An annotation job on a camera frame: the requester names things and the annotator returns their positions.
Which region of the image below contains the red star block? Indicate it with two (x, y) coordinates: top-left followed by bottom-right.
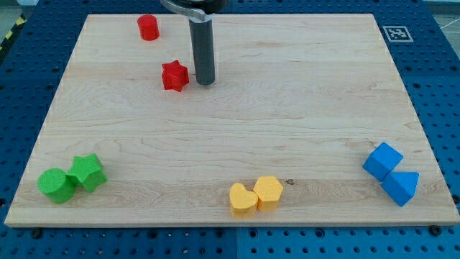
(162, 60), (189, 92)

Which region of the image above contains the green star block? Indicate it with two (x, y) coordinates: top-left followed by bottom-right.
(67, 153), (108, 193)

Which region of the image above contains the yellow hexagon block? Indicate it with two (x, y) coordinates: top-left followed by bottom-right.
(253, 176), (283, 212)

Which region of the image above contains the yellow heart block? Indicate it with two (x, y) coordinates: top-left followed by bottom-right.
(229, 183), (259, 219)

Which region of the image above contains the light wooden board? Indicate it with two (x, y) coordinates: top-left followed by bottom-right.
(5, 14), (459, 228)

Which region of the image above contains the grey cylindrical pointer stick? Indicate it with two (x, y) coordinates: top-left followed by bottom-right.
(189, 19), (216, 86)

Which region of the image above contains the red cylinder block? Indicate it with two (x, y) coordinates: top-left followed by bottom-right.
(137, 14), (160, 41)

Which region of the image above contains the blue cube block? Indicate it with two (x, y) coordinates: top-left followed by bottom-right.
(362, 142), (404, 182)

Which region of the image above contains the blue triangular prism block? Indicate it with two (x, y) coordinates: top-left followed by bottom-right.
(381, 172), (420, 207)

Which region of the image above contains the green cylinder block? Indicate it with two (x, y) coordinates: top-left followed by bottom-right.
(37, 168), (75, 204)

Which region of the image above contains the white fiducial marker tag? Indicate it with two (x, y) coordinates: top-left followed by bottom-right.
(382, 25), (413, 42)

